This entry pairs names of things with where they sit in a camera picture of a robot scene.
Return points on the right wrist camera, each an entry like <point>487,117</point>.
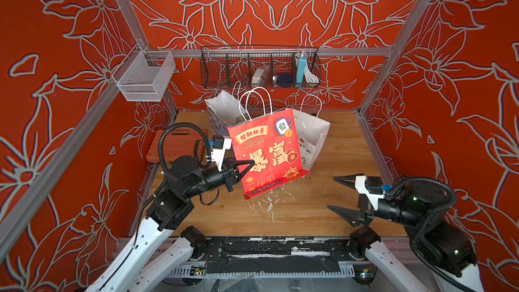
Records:
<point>371,191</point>

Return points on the dark blue round object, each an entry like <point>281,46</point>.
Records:
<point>285,80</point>

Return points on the light blue box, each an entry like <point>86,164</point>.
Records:
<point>301,63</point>

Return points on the white wire mesh basket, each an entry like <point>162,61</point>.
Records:
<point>145,76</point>

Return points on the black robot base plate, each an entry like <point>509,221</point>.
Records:
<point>274,254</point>

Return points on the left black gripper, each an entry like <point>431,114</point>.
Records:
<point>230,173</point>

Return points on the silver packet in basket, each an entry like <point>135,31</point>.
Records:
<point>260,76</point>

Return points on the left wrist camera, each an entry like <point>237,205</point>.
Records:
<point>219,145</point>

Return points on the white slotted cable duct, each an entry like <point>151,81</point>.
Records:
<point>198,272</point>

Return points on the black wire wall basket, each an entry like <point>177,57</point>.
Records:
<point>222,67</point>

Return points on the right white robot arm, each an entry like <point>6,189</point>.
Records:
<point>420,205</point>

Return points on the colourful patterned paper bag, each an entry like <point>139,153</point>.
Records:
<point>226,110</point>

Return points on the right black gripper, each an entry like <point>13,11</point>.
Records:
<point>355,217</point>

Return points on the orange plastic tool case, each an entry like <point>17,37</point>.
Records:
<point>178,143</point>

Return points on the white happy day paper bag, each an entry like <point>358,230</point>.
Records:
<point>312,132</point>

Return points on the red RICH paper bag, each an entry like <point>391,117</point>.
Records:
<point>271,141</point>

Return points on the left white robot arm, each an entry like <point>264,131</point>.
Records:
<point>135,267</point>

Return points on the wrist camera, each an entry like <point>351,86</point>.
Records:
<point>219,145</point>
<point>371,191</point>

